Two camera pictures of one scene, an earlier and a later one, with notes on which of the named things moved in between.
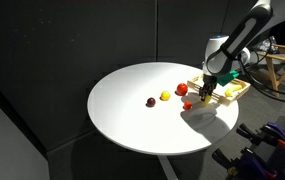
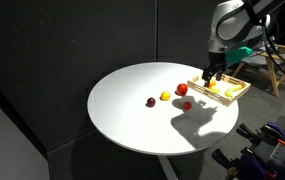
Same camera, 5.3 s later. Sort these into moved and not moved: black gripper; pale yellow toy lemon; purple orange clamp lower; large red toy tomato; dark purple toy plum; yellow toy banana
Moved: pale yellow toy lemon; black gripper
Not moved: dark purple toy plum; purple orange clamp lower; yellow toy banana; large red toy tomato
